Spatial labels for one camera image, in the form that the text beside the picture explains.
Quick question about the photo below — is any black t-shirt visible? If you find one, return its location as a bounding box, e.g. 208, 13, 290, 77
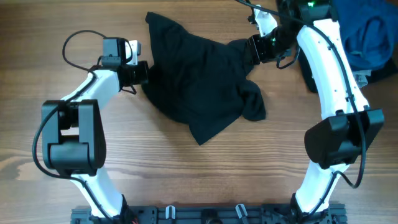
142, 12, 266, 145

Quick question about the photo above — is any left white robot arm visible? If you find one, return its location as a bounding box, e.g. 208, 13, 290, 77
32, 37, 149, 223

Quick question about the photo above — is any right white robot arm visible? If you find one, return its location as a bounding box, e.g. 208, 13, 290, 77
248, 1, 384, 222

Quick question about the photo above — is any white folded garment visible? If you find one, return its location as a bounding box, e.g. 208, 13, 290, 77
353, 70, 371, 88

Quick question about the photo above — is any blue garment on pile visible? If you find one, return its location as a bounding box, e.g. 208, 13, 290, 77
333, 0, 397, 70

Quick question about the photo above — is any black garment under pile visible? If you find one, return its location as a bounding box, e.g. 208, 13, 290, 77
298, 50, 397, 93

